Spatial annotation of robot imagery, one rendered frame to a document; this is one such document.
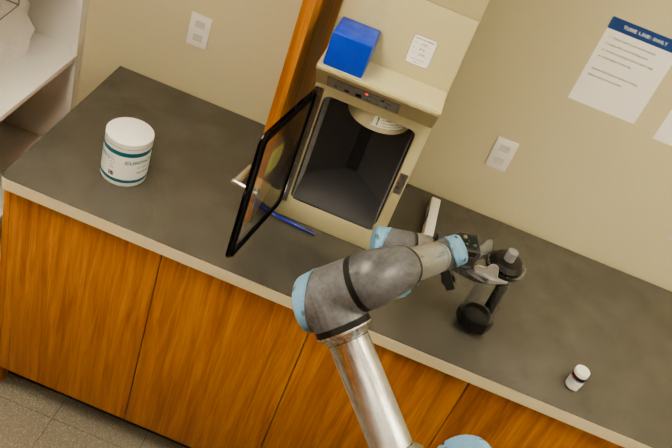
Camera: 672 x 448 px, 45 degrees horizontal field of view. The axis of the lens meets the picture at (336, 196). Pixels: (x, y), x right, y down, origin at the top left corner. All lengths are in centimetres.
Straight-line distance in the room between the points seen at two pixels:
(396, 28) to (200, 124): 87
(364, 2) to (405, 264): 71
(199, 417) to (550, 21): 160
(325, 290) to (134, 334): 105
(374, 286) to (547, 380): 87
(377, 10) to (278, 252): 72
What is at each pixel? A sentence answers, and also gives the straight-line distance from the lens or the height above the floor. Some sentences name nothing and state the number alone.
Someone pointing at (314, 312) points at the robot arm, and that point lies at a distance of 159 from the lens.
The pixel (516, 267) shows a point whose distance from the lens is 213.
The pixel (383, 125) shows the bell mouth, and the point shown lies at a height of 134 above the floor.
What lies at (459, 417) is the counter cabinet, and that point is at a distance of 237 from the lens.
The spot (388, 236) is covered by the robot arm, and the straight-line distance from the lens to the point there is 202.
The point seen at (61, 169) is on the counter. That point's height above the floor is 94.
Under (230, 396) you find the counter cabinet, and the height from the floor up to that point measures 43.
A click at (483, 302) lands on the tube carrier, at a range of 218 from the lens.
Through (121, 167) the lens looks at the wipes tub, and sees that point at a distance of 229.
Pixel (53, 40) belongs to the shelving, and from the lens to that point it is 295.
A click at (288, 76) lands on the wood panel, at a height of 143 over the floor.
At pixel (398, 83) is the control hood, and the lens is 200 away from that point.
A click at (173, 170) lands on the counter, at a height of 94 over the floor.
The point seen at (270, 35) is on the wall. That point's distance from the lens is 260.
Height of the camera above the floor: 245
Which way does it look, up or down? 37 degrees down
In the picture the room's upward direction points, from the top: 21 degrees clockwise
